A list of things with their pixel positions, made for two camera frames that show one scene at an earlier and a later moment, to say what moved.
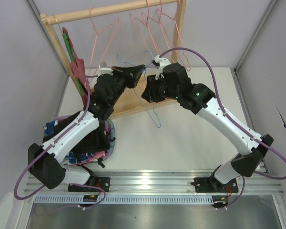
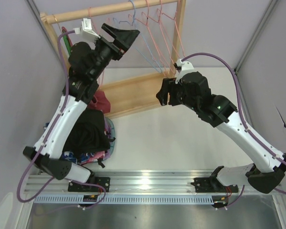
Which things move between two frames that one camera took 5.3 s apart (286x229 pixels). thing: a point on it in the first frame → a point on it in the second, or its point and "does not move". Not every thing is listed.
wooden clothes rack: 127,93 does not move
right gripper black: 153,88 → 170,93
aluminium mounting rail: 166,182 does not move
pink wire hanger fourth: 170,31 does not move
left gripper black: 125,77 → 115,45
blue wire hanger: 152,57 → 134,22
